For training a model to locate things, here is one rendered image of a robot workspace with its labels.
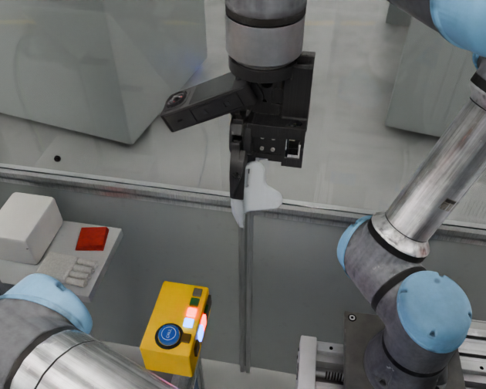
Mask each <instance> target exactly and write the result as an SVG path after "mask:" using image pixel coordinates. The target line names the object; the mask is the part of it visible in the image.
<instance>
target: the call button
mask: <svg viewBox="0 0 486 389"><path fill-rule="evenodd" d="M179 336H180V334H179V330H178V327H176V326H174V325H166V326H165V325H163V327H162V328H161V329H160V331H159V333H158V337H159V341H160V342H161V343H162V344H163V345H166V346H170V345H173V344H175V343H176V342H177V341H178V339H179Z"/></svg>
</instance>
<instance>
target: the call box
mask: <svg viewBox="0 0 486 389"><path fill-rule="evenodd" d="M194 288H199V289H203V291H202V294H201V297H198V296H192V294H193V291H194ZM208 295H209V289H208V288H207V287H203V286H193V285H188V284H183V283H177V282H168V281H164V283H163V285H162V287H161V290H160V293H159V296H158V298H157V301H156V304H155V307H154V310H153V312H152V315H151V317H150V321H149V323H148V325H147V329H146V332H145V334H144V336H143V340H142V342H141V345H140V352H141V354H142V358H143V362H144V364H145V367H146V369H148V370H155V371H160V372H164V373H169V374H177V375H181V376H186V377H193V376H194V371H195V367H196V364H197V359H198V356H199V353H200V350H201V345H202V342H203V339H204V335H203V338H202V341H201V342H200V341H199V344H200V350H199V352H198V356H197V357H195V356H194V345H195V342H196V340H198V331H199V328H200V325H201V320H202V316H203V315H204V309H205V306H206V302H207V300H208ZM191 297H193V298H198V299H200V302H199V304H198V307H196V306H190V305H189V304H190V301H191ZM188 307H190V308H195V309H197V312H196V315H195V317H191V316H187V315H186V314H187V309H188ZM210 311H211V309H210ZM210 311H209V314H208V318H209V315H210ZM185 318H190V319H194V323H193V326H192V328H190V327H185V326H183V324H184V320H185ZM207 323H208V320H207ZM207 323H206V326H207ZM163 325H165V326H166V325H174V326H176V327H178V330H179V334H180V336H179V339H178V341H177V342H176V343H175V344H173V345H170V346H166V345H163V344H162V343H161V342H160V341H159V337H158V333H159V331H160V329H161V328H162V327H163ZM205 330H206V327H205V329H204V333H205ZM182 333H189V334H191V341H190V343H182V342H181V337H182Z"/></svg>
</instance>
